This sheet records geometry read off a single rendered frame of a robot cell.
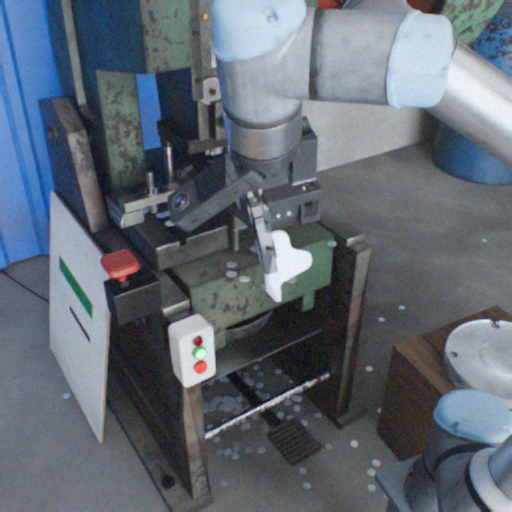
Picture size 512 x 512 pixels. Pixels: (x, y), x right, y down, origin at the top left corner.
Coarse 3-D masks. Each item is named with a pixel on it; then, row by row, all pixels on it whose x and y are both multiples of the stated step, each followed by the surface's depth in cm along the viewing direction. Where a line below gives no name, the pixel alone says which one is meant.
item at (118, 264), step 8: (104, 256) 104; (112, 256) 104; (120, 256) 104; (128, 256) 103; (104, 264) 102; (112, 264) 101; (120, 264) 101; (128, 264) 101; (136, 264) 102; (112, 272) 100; (120, 272) 100; (128, 272) 101; (120, 280) 104
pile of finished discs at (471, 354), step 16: (480, 320) 145; (464, 336) 140; (480, 336) 140; (496, 336) 140; (448, 352) 135; (464, 352) 135; (480, 352) 135; (496, 352) 134; (448, 368) 133; (464, 368) 131; (480, 368) 131; (496, 368) 130; (464, 384) 129; (480, 384) 126; (496, 384) 126
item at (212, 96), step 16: (208, 0) 104; (208, 16) 105; (208, 32) 107; (208, 48) 109; (208, 64) 110; (208, 80) 111; (176, 96) 120; (208, 96) 112; (176, 112) 122; (192, 112) 116; (208, 112) 115; (192, 128) 118; (208, 128) 117; (224, 128) 116
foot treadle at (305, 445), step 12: (240, 384) 160; (252, 396) 155; (276, 420) 147; (288, 420) 146; (276, 432) 143; (288, 432) 143; (300, 432) 143; (276, 444) 140; (288, 444) 139; (300, 444) 140; (312, 444) 140; (288, 456) 136; (300, 456) 136
